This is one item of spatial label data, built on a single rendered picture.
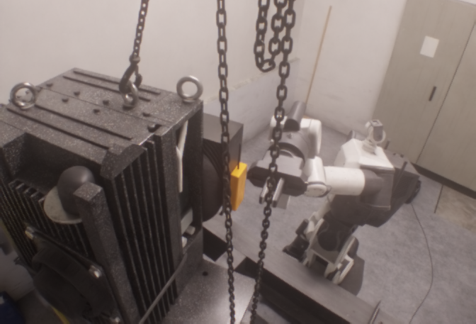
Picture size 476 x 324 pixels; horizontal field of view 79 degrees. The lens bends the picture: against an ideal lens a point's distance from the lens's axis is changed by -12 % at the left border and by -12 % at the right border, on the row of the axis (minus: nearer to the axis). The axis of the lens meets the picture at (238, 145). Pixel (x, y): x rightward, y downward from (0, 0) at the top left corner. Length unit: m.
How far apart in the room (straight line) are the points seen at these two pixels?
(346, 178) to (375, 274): 1.66
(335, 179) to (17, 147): 0.89
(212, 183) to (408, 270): 2.05
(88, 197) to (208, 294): 0.77
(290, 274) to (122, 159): 1.18
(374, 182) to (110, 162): 0.83
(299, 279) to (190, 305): 0.60
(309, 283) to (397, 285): 1.16
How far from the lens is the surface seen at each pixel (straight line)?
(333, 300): 1.63
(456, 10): 3.21
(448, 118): 3.43
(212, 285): 1.30
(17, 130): 0.87
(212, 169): 1.03
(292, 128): 0.74
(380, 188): 1.16
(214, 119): 1.03
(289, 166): 0.66
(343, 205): 1.35
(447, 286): 2.90
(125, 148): 0.64
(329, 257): 1.61
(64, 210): 0.72
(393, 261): 2.80
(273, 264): 1.67
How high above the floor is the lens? 2.02
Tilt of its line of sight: 35 degrees down
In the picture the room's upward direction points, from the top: 5 degrees clockwise
